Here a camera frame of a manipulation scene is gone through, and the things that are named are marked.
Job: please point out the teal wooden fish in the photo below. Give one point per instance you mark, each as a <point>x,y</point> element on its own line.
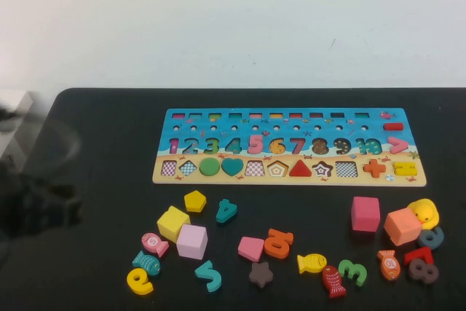
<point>147,263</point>

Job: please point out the white cabinet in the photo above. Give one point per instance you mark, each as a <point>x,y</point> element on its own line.
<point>14,98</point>

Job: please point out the teal number five piece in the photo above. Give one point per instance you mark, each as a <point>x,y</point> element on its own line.
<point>209,278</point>

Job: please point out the light pink cube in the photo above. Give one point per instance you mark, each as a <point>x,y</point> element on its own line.
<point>191,242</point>

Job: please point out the yellow rubber duck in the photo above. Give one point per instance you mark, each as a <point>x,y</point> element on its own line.
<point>424,212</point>

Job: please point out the blue-grey number six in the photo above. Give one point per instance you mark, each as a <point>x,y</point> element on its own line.
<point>438,234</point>

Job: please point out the red wooden fish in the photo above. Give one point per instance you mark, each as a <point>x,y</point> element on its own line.
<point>333,280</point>

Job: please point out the pink trapezoid piece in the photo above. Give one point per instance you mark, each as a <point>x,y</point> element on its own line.
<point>251,248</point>

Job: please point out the teal number four piece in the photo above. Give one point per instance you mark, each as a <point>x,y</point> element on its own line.
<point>227,212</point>

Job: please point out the blue wooden puzzle board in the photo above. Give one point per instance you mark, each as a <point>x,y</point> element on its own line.
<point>375,133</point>

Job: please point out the red number seven piece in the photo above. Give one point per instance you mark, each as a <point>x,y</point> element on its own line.
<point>418,254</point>

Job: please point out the yellow number nine piece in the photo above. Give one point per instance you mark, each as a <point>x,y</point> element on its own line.
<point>145,287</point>

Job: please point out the brown number eight piece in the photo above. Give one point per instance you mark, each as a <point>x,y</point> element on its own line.
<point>422,271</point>

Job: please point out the yellow wooden fish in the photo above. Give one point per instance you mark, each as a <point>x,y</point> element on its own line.
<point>313,263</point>

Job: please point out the brown star piece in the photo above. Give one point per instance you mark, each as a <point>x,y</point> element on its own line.
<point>261,275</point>

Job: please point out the orange number ten piece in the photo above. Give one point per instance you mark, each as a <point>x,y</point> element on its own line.
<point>284,235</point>

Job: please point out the yellow cube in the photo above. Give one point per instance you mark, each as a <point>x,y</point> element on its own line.
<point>171,221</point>

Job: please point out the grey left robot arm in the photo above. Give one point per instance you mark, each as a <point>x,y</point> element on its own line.
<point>36,198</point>

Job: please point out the green circle piece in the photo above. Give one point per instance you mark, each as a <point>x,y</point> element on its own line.
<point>210,167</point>

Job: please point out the yellow equals sign piece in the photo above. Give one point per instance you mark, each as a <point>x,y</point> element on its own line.
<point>404,171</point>

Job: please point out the pink number five piece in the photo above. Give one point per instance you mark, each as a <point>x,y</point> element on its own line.
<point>256,144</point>

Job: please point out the salmon orange cube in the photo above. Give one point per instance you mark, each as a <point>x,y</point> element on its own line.
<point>402,227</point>

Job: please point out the yellow pentagon piece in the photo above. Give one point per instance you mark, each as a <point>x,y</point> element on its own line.
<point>194,201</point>

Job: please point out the red triangle piece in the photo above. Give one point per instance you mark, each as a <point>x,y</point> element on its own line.
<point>300,170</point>

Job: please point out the orange plus sign piece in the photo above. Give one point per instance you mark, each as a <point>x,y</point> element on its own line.
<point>374,168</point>

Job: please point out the pink wooden fish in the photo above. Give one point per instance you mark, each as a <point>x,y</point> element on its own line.
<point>153,242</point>

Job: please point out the teal heart piece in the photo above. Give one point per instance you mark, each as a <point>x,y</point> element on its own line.
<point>232,166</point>

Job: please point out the green number three piece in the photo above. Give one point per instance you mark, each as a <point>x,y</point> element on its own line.
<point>360,271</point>

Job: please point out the orange wooden fish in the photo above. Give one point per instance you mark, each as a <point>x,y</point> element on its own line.
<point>389,265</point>

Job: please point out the red minus sign piece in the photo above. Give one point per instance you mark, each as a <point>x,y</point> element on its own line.
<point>392,127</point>

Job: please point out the pink greater-than sign piece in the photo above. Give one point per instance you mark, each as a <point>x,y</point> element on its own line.
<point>400,145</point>

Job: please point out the magenta cube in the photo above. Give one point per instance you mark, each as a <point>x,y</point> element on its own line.
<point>365,214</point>

